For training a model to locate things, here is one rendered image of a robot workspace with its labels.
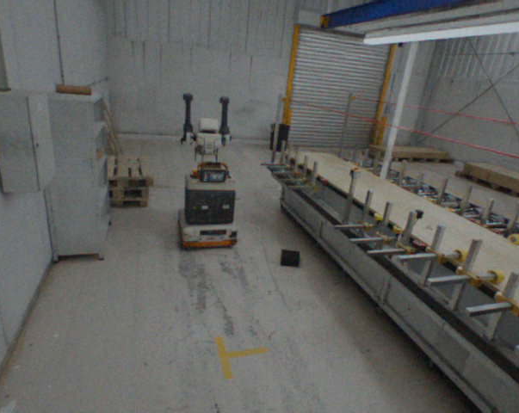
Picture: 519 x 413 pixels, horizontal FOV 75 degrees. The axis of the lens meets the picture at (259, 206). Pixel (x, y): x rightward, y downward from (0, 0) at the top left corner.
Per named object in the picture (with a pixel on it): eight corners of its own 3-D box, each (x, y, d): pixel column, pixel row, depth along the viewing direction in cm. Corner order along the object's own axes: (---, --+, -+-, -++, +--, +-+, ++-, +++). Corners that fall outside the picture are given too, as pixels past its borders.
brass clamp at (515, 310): (515, 317, 167) (520, 308, 165) (491, 299, 179) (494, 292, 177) (524, 315, 169) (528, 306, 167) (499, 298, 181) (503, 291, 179)
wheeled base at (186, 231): (237, 246, 392) (239, 227, 384) (182, 249, 373) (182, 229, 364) (226, 222, 452) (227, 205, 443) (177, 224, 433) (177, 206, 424)
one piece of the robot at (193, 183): (233, 233, 393) (238, 163, 363) (185, 235, 377) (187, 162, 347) (227, 221, 423) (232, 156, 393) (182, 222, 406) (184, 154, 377)
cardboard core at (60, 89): (54, 83, 320) (89, 87, 329) (57, 83, 327) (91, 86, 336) (55, 93, 323) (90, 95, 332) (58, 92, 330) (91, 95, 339)
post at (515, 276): (485, 349, 184) (518, 274, 167) (479, 344, 187) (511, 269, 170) (491, 348, 185) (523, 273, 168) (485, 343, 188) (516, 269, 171)
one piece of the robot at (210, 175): (228, 186, 372) (231, 170, 356) (195, 186, 361) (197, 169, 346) (226, 179, 379) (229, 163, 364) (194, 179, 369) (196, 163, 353)
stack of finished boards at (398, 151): (447, 158, 1035) (449, 152, 1029) (383, 157, 954) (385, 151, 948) (429, 152, 1102) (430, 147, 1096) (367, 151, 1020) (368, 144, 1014)
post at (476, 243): (452, 311, 204) (478, 239, 187) (447, 307, 207) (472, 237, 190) (456, 310, 205) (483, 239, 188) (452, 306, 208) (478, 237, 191)
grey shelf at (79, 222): (53, 262, 330) (31, 96, 275) (71, 224, 409) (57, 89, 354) (103, 260, 344) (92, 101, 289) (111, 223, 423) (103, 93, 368)
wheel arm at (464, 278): (430, 286, 183) (432, 281, 182) (425, 283, 186) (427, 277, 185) (497, 279, 199) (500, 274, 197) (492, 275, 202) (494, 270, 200)
